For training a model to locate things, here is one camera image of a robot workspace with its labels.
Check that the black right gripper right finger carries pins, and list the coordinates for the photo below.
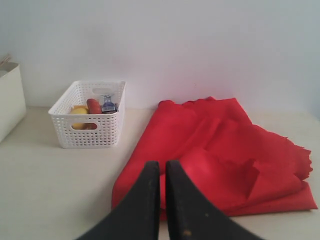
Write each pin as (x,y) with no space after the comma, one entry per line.
(190,216)

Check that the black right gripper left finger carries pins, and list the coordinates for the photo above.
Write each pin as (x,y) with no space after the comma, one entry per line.
(137,216)

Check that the red scalloped cloth mat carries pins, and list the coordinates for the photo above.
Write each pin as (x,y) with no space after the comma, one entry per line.
(239,166)

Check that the blue white milk carton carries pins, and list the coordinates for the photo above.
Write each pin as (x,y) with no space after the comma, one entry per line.
(108,106)

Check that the yellow lemon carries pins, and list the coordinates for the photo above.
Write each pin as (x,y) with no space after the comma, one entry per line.
(80,110)

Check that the white perforated plastic basket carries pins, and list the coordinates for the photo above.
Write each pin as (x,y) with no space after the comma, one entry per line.
(109,126)

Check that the cream plastic bin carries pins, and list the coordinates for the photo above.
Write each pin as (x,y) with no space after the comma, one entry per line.
(12,100)

